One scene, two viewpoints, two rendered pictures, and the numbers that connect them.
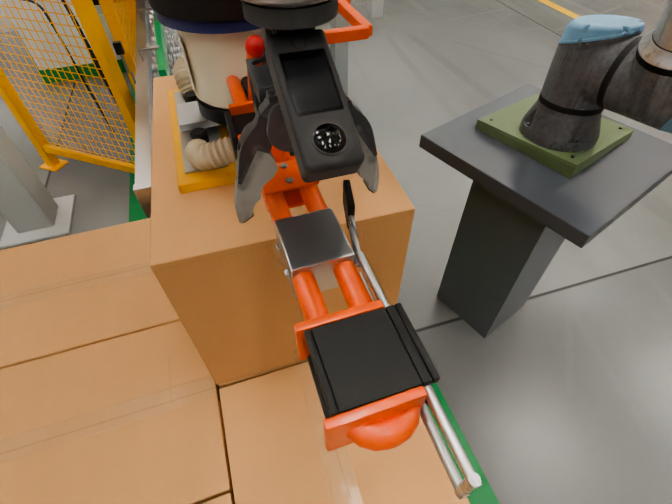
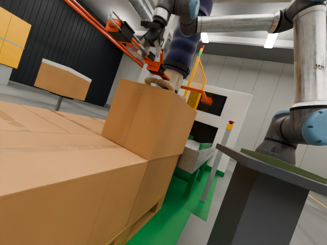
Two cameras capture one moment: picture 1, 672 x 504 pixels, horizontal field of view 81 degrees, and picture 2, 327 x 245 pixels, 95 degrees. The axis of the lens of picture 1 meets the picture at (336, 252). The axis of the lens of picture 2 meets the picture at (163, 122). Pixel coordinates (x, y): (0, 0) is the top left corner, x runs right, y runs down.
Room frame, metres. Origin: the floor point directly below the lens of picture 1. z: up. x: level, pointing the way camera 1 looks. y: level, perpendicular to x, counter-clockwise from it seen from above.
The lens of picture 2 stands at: (-0.14, -0.67, 0.78)
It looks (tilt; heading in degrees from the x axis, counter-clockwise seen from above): 1 degrees down; 42
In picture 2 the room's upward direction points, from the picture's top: 20 degrees clockwise
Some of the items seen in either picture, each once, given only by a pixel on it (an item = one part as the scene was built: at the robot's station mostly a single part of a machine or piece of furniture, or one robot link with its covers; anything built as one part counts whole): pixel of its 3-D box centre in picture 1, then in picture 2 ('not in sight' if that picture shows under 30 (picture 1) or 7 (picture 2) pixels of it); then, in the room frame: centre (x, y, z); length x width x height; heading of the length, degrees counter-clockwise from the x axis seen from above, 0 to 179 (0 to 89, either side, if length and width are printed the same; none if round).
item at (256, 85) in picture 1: (294, 71); (156, 33); (0.34, 0.03, 1.21); 0.09 x 0.08 x 0.12; 18
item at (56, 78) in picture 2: not in sight; (66, 82); (0.52, 2.15, 0.82); 0.60 x 0.40 x 0.40; 41
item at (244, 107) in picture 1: (267, 134); (156, 68); (0.47, 0.09, 1.07); 0.10 x 0.08 x 0.06; 108
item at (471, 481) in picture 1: (390, 298); (136, 40); (0.20, -0.05, 1.07); 0.31 x 0.03 x 0.05; 18
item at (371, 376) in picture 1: (355, 371); (119, 31); (0.13, -0.01, 1.07); 0.08 x 0.07 x 0.05; 18
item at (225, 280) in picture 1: (271, 206); (156, 121); (0.69, 0.15, 0.74); 0.60 x 0.40 x 0.40; 16
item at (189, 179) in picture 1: (197, 123); not in sight; (0.68, 0.26, 0.97); 0.34 x 0.10 x 0.05; 18
